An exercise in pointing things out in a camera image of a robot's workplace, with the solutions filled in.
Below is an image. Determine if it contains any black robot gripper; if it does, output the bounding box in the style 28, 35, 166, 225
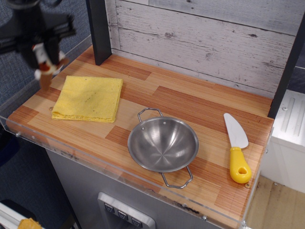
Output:
0, 0, 76, 69

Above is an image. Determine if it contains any red and white plush toy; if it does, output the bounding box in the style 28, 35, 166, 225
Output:
32, 43, 69, 91

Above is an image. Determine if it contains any yellow object bottom left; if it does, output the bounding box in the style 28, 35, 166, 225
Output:
17, 218, 42, 229

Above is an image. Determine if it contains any yellow folded cloth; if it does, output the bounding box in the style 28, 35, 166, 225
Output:
51, 76, 123, 123

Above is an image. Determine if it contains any silver dispenser button panel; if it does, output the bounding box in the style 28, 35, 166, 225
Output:
97, 192, 156, 229

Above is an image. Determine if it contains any white side cabinet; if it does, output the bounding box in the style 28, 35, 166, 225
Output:
260, 90, 305, 193

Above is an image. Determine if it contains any black left frame post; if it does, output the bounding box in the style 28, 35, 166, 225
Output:
86, 0, 112, 65

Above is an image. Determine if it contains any black frame post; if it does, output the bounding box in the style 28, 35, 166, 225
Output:
270, 0, 305, 119
86, 0, 112, 65

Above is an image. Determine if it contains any stainless steel handled bowl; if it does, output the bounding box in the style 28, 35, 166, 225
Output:
127, 107, 199, 189

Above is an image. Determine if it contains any clear acrylic guard rail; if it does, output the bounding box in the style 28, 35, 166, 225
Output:
0, 34, 275, 227

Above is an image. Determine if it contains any white knife yellow handle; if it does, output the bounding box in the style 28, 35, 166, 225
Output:
224, 113, 252, 184

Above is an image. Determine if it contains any black right frame post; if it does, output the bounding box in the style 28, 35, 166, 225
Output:
270, 0, 305, 119

